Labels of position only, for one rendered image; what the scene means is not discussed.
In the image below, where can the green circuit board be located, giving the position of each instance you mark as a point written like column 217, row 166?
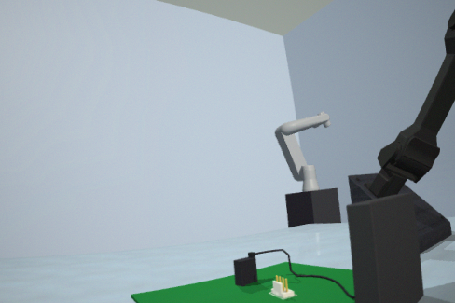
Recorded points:
column 275, row 284

